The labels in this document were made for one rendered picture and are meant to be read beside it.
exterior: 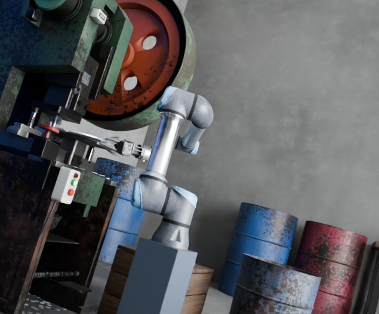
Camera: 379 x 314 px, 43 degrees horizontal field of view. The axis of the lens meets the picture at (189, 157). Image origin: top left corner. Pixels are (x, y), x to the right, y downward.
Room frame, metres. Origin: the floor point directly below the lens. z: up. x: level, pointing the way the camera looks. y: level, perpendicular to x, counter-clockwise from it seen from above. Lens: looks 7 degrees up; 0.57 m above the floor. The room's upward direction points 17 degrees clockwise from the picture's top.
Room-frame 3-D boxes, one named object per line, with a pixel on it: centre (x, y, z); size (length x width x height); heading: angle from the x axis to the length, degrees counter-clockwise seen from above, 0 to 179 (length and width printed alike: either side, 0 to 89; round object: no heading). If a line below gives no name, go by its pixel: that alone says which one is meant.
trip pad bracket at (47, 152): (1.87, 0.55, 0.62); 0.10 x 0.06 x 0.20; 160
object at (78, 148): (2.18, 0.49, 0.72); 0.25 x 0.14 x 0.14; 70
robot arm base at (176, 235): (1.95, -0.02, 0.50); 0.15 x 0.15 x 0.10
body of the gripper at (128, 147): (2.31, 0.29, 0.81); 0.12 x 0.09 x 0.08; 122
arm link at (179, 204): (1.95, -0.02, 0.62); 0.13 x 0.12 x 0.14; 96
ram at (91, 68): (2.23, 0.62, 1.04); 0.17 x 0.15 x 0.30; 70
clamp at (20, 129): (2.08, 0.72, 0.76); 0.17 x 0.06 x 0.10; 160
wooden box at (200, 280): (2.53, -0.04, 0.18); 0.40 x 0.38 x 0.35; 66
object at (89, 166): (2.24, 0.66, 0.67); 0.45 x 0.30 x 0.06; 160
